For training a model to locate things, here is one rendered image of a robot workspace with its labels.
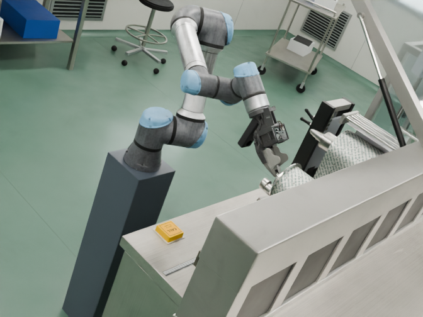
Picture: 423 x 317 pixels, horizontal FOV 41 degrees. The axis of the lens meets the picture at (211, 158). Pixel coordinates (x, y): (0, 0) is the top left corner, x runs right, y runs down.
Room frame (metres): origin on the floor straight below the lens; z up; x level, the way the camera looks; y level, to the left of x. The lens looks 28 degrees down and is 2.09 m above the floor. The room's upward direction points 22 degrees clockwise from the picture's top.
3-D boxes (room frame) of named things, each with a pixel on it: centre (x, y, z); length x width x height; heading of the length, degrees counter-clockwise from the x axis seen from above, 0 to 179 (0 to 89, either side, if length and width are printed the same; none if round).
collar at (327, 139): (1.80, -0.36, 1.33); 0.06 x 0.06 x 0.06; 57
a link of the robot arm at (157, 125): (1.95, 0.25, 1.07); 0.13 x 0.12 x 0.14; 117
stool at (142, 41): (5.13, 0.99, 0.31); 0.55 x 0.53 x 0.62; 147
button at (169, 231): (1.57, 0.04, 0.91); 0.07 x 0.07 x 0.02; 57
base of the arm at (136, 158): (1.95, 0.25, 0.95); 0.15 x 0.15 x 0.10
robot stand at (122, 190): (1.95, 0.25, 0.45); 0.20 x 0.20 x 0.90; 57
